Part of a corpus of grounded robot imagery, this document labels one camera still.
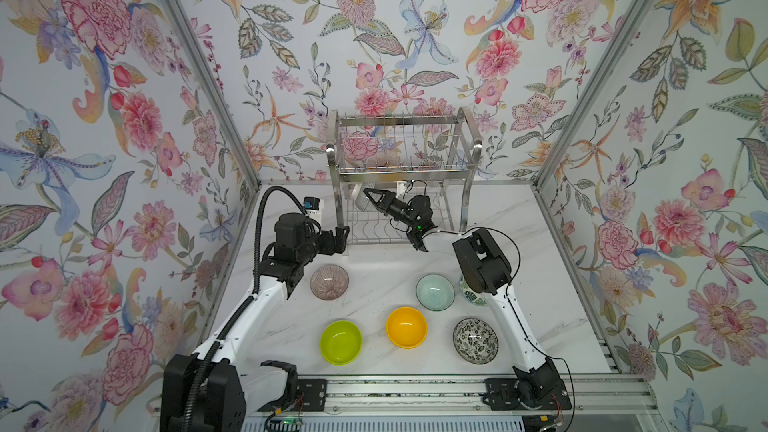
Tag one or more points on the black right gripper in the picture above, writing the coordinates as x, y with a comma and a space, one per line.
390, 198

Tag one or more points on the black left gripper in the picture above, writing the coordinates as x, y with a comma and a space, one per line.
339, 243

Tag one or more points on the dark patterned bowl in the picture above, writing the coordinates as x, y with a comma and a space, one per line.
360, 200

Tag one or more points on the pale green bowl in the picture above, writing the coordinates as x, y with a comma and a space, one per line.
435, 292

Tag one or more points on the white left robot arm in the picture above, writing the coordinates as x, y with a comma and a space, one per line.
218, 385

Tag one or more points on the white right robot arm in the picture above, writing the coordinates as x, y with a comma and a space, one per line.
537, 384

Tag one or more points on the stainless steel dish rack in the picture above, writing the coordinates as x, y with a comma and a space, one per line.
433, 155

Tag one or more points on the pink striped bowl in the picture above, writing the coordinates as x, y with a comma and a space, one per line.
329, 282

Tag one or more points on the lime green bowl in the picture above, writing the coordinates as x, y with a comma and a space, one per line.
341, 343

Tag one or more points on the yellow bowl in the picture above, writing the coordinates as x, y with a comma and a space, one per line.
406, 327

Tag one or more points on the green leaf pattern bowl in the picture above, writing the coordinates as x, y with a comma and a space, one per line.
471, 296

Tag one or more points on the black white floral bowl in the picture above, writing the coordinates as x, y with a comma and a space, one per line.
475, 341

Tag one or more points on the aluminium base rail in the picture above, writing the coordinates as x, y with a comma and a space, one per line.
465, 394

